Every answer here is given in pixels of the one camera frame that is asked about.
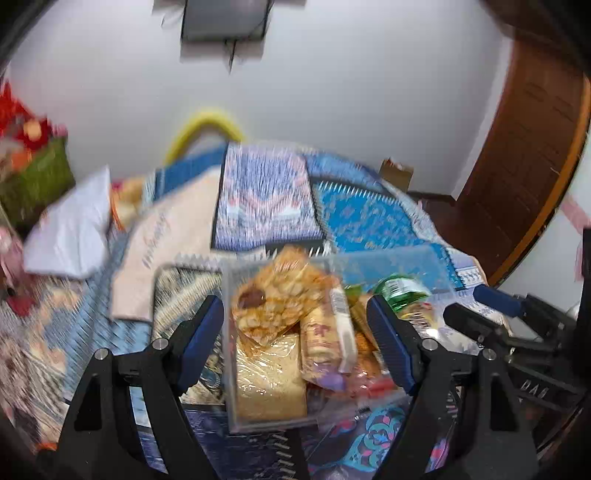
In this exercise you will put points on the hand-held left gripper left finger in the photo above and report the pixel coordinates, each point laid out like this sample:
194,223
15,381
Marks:
203,341

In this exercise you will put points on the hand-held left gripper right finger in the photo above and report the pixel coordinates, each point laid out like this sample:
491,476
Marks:
391,342

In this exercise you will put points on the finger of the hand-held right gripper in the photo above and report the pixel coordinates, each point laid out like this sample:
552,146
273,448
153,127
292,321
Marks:
471,323
498,302

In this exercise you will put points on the clear plastic container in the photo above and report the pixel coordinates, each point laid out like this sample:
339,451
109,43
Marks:
231,323

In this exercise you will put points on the long brown wafer packet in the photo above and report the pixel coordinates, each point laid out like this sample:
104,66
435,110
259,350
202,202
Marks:
323,332

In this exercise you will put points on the beige sesame cake packet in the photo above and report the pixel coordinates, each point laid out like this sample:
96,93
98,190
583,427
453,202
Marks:
270,378

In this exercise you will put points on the peanut brittle packet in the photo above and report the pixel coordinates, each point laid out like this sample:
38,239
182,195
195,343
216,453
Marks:
277,295

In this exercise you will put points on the red biscuit packet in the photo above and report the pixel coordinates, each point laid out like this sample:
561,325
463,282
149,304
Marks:
374,383

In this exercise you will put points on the green lidded snack cup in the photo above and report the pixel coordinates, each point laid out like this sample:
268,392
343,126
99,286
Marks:
401,293

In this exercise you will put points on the pink ribbon decoration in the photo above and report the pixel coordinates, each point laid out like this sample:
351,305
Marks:
577,212

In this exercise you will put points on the patchwork printed blanket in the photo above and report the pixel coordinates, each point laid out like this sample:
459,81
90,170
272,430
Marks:
268,203

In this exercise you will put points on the brown wooden door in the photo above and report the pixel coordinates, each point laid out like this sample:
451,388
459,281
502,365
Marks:
531,152

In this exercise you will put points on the cardboard box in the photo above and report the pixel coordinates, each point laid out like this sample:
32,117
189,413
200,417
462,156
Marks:
396,175

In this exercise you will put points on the white pillow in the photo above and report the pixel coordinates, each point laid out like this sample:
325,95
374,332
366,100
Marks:
69,230

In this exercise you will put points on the pink plush toy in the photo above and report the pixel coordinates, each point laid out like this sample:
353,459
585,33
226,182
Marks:
9,258

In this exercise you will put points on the green patterned bag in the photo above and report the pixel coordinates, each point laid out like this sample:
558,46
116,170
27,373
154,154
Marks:
32,180

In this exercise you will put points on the red plush toy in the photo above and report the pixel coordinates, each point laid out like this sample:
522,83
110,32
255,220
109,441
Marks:
18,115

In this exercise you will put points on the wall-mounted black screen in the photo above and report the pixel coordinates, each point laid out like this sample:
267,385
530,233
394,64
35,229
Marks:
226,18

